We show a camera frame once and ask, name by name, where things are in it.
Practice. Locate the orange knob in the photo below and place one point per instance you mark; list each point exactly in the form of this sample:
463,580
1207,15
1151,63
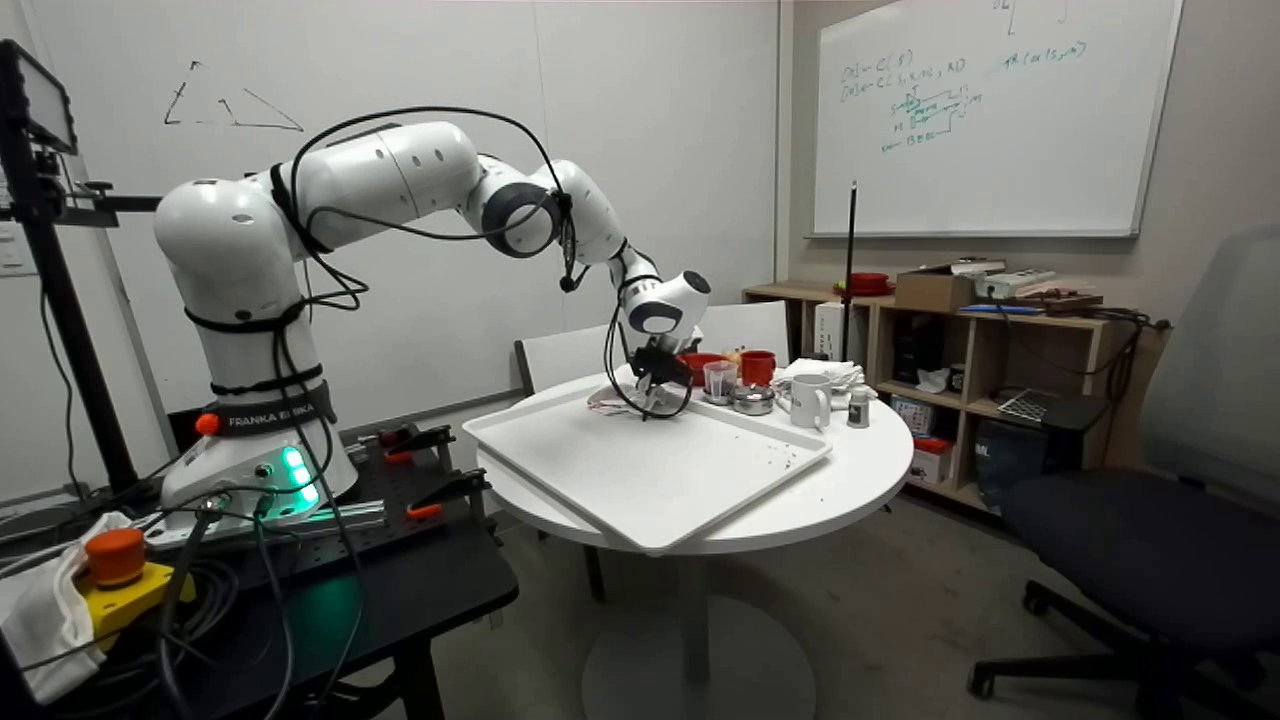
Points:
211,427

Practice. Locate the round metal tin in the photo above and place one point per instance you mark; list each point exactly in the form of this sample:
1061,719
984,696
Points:
759,397

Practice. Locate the brown cardboard box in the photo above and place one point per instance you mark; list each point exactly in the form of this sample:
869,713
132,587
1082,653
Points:
928,291

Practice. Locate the wall whiteboard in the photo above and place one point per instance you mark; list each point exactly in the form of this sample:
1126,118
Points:
984,144

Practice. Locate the white paper sign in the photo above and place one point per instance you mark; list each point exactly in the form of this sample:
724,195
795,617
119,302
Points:
14,250

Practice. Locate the black flat device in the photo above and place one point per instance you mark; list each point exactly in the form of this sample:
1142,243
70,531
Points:
1055,411

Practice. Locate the stack of books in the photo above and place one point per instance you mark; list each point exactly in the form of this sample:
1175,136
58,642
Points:
1032,284

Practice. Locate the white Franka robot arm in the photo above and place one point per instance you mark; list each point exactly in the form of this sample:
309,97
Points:
225,255

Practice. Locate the black robot table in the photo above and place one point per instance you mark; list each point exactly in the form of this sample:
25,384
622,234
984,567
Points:
401,587

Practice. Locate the white rag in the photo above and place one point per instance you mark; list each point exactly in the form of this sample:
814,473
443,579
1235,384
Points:
40,626

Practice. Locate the black orange clamp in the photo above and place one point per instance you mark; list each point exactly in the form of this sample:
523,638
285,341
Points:
424,511
404,445

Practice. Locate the thin black pole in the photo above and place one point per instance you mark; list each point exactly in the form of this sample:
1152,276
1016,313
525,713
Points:
848,267

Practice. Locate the clear glass cup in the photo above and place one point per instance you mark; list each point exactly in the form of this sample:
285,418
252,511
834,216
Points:
806,401

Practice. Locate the red container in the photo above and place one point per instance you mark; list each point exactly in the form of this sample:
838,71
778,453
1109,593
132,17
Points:
869,282

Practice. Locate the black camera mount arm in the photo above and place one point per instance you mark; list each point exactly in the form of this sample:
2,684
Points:
125,205

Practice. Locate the black storage bin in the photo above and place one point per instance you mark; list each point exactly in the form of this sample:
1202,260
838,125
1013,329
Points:
1007,462

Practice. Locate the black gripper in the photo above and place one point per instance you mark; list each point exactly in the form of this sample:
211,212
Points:
663,363

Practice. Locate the grey back black office chair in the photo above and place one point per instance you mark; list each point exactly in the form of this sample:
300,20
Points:
1145,544

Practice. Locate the round white table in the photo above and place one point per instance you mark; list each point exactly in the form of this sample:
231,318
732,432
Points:
867,465

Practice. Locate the white chair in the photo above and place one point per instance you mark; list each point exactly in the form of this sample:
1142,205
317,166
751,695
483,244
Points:
561,363
753,324

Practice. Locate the black equipment stand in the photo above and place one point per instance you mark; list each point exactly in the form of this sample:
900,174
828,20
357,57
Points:
74,345

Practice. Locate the wooden shelf unit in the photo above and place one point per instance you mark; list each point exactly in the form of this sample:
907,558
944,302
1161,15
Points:
984,355

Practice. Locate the red button yellow box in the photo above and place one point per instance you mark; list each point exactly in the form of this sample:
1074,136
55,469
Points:
119,562

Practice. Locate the small metal jar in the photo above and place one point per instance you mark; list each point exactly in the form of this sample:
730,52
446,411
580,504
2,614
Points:
717,384

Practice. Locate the red white box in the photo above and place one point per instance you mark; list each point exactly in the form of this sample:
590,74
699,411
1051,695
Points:
933,462

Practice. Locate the small black white object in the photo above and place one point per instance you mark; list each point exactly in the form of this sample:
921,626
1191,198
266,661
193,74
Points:
856,411

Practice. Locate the white rectangular tray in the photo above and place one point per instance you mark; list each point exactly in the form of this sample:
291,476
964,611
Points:
640,473

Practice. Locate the white folded cloth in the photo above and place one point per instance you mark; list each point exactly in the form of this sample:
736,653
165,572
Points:
824,374

